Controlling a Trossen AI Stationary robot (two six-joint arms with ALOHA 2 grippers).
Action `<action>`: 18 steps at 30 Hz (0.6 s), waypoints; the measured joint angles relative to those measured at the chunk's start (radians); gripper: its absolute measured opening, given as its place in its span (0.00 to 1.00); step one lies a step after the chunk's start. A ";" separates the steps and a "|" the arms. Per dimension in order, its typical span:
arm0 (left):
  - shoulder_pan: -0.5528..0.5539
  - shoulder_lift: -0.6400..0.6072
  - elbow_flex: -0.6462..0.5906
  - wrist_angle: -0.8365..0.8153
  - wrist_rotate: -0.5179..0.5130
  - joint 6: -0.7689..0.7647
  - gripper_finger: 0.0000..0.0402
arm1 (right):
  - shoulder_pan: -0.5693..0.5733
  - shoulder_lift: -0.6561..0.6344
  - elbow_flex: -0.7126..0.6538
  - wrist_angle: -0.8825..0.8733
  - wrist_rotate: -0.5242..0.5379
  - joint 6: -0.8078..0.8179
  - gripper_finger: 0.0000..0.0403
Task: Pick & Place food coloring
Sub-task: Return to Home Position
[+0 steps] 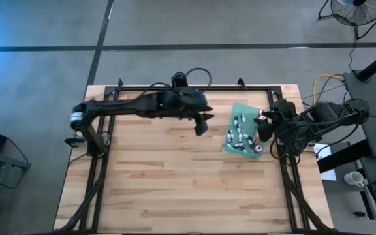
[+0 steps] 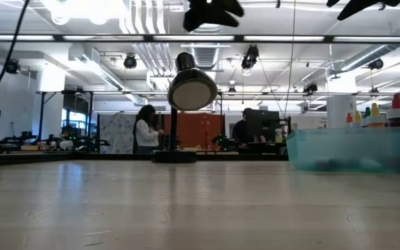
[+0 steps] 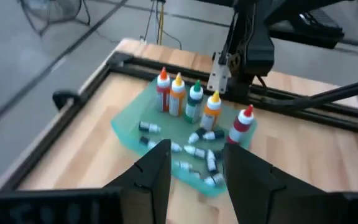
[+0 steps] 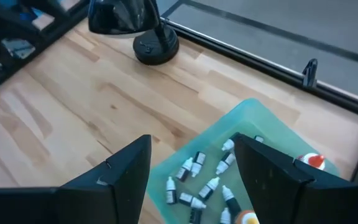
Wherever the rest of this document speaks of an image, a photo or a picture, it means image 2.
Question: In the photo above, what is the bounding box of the black ceiling spotlight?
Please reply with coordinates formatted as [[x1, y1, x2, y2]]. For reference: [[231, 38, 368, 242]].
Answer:
[[303, 82, 319, 95], [5, 59, 20, 74], [123, 53, 138, 69], [366, 58, 385, 71], [240, 44, 260, 70]]

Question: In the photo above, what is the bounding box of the green plastic sheet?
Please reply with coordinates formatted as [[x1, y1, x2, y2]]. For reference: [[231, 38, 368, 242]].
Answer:
[[285, 125, 400, 174]]

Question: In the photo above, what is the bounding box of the grey patterned partition panel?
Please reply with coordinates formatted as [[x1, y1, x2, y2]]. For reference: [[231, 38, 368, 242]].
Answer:
[[99, 113, 137, 154]]

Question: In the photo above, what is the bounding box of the black scaffold frame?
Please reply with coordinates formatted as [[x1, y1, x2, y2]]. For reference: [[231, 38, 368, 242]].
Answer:
[[35, 89, 95, 151]]

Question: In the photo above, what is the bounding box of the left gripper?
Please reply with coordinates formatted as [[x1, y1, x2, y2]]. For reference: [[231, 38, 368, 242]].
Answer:
[[182, 0, 246, 33]]

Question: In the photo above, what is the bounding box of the large orange-red coloring bottle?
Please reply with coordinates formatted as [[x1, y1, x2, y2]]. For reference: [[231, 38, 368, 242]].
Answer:
[[344, 112, 356, 129]]

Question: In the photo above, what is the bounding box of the person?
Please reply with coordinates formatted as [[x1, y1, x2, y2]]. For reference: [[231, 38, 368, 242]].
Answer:
[[133, 104, 165, 155], [232, 107, 256, 145]]

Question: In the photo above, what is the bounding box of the black computer monitor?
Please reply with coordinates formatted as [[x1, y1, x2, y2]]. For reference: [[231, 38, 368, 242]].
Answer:
[[244, 110, 281, 144]]

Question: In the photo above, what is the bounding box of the black overhead light beam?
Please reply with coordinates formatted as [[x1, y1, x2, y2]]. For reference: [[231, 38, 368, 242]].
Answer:
[[0, 33, 400, 44]]

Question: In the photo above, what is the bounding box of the black vase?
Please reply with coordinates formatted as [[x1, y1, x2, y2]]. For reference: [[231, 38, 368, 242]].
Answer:
[[150, 51, 219, 164]]

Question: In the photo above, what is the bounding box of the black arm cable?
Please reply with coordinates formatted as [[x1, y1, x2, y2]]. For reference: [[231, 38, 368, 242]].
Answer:
[[0, 0, 31, 109]]

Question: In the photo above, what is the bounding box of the orange figurine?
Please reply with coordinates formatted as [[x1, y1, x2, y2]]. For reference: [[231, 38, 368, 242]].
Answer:
[[201, 116, 212, 151]]

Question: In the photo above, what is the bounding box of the orange partition panel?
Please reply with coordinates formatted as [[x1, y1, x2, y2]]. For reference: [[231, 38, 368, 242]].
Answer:
[[161, 112, 226, 149]]

